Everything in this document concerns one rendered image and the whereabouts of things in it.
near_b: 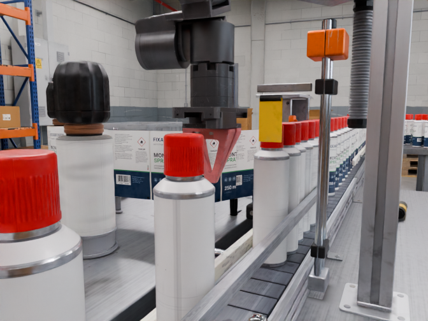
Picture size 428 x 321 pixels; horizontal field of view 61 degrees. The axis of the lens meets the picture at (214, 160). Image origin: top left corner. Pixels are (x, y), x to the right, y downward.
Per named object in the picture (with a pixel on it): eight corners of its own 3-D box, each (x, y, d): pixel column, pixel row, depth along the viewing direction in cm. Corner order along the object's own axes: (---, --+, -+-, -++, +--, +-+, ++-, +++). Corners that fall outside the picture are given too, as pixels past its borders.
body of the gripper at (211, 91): (170, 122, 45) (169, 60, 44) (207, 121, 54) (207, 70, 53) (218, 123, 42) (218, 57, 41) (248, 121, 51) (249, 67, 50)
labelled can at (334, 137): (316, 192, 101) (319, 118, 99) (335, 194, 99) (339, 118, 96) (313, 196, 97) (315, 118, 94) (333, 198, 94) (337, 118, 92)
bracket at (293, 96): (271, 99, 101) (272, 95, 101) (312, 99, 97) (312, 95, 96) (255, 97, 89) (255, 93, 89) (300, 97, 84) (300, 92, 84)
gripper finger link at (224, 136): (181, 183, 48) (180, 112, 47) (205, 175, 55) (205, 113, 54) (228, 188, 46) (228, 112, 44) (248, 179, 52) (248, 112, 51)
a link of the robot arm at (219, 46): (226, 9, 43) (239, 21, 48) (173, 14, 45) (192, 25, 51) (225, 69, 44) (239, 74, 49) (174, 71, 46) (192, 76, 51)
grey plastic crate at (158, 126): (138, 148, 303) (137, 121, 300) (183, 149, 291) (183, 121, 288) (95, 156, 246) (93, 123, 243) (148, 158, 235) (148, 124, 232)
